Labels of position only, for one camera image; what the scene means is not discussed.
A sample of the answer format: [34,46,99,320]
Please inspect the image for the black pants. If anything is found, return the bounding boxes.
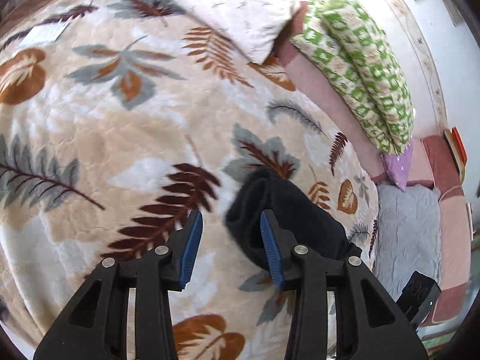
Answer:
[224,167,362,271]

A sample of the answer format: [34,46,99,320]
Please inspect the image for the leaf print fleece blanket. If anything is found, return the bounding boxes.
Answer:
[0,0,379,360]

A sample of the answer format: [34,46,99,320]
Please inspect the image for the pink bed sheet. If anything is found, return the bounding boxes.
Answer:
[275,2,387,181]

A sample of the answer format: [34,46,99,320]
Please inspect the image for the pink and brown headboard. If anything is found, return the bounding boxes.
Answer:
[407,135,473,323]

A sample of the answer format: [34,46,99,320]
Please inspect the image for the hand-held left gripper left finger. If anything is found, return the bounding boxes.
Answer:
[33,210,204,360]

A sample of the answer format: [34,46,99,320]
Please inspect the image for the tan book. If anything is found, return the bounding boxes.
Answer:
[443,129,464,181]

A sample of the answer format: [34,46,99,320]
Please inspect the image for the white blanket label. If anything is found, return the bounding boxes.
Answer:
[28,22,70,44]

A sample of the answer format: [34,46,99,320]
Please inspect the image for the white leaf print pillow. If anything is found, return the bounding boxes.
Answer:
[122,0,302,64]

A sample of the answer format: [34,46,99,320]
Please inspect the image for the grey quilted blanket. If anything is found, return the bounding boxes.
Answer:
[373,182,442,301]

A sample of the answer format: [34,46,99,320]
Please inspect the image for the purple flower print pillow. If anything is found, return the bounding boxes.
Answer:
[380,139,414,192]

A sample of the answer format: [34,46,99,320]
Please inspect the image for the red book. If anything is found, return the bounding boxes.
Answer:
[452,127,468,175]

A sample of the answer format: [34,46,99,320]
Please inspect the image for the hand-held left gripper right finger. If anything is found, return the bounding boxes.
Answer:
[260,210,430,360]

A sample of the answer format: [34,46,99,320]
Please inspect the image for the green checked folded quilt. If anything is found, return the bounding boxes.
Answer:
[290,0,415,154]

